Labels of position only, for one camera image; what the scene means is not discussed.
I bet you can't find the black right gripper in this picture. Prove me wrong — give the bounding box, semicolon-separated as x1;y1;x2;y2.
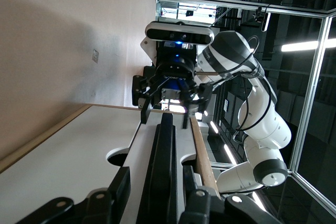
138;40;213;130

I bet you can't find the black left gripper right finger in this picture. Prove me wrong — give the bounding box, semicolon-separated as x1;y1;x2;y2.
180;166;283;224

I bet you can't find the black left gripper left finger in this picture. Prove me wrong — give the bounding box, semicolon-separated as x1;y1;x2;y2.
15;166;131;224

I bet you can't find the white-fronted drawer with handle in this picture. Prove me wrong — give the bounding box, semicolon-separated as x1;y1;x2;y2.
119;110;203;224

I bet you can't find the black metal drawer handle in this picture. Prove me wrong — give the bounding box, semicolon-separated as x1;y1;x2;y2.
136;112;177;224

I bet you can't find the wooden drawer cabinet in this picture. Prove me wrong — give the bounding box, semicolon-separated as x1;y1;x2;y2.
0;103;221;200

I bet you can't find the white drawer front with notch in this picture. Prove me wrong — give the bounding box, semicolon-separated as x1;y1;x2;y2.
0;105;141;224

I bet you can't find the brown table cover sheet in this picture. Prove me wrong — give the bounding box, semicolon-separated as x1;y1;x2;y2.
0;0;158;162

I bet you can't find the white camera mounting bracket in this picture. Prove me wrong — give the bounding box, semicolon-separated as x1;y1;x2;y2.
140;37;158;65

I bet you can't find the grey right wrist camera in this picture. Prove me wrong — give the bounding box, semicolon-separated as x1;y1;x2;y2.
145;21;215;46

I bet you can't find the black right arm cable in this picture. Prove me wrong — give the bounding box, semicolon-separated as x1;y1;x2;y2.
195;35;273;154

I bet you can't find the aluminium frame beam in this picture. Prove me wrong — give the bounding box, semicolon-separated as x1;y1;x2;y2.
156;0;336;18

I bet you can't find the aluminium frame post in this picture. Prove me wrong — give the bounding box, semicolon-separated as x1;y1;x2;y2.
288;15;336;176

